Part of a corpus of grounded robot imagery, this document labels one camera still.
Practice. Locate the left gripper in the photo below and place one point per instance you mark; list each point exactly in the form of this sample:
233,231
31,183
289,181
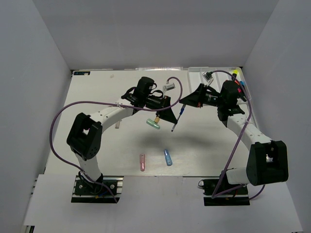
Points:
167,114

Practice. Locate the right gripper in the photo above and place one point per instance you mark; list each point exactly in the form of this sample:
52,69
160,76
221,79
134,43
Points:
197,98

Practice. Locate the blue pen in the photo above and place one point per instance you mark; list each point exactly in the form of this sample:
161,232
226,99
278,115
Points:
180,114

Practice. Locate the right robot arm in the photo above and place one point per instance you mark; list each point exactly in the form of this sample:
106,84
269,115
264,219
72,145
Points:
267,160

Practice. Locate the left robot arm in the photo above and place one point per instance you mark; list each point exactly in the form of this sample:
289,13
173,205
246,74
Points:
85,135

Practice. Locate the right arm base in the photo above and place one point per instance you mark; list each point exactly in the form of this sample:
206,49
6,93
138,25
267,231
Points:
226,195

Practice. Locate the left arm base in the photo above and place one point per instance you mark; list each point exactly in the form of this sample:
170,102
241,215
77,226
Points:
85,191

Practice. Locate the green stapler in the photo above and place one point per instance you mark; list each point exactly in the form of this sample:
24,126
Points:
153,124

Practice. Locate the white divided tray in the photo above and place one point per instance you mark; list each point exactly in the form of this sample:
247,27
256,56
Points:
195,77

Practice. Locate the beige eraser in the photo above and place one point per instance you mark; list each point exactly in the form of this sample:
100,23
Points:
117,125

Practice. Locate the pink stapler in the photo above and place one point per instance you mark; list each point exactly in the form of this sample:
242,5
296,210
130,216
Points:
142,162

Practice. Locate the blue stapler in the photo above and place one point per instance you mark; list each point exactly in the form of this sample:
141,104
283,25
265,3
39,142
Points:
168,158

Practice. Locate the blue label sticker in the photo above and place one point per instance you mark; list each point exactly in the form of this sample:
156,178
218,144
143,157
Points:
81,73

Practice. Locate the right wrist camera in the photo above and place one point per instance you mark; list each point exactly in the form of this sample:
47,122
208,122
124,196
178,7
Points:
208,77

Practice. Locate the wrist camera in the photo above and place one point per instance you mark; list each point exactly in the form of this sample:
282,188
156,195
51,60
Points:
168,86
208,77

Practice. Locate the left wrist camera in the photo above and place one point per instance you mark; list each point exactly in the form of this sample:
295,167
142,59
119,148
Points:
168,86

